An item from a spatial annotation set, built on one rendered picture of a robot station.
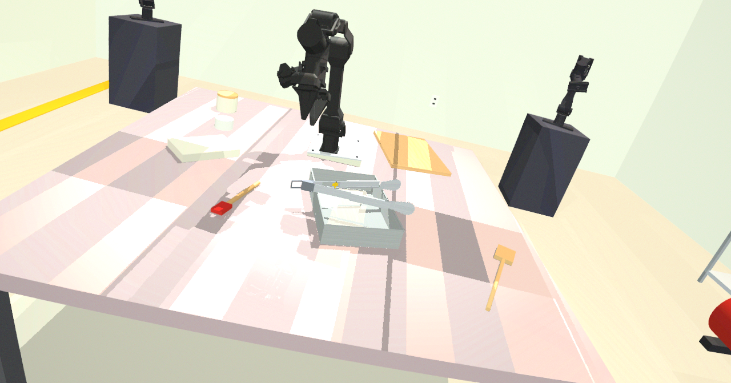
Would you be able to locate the light wooden board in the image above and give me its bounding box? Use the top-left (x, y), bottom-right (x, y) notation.
top-left (373, 130), bottom-right (452, 177)

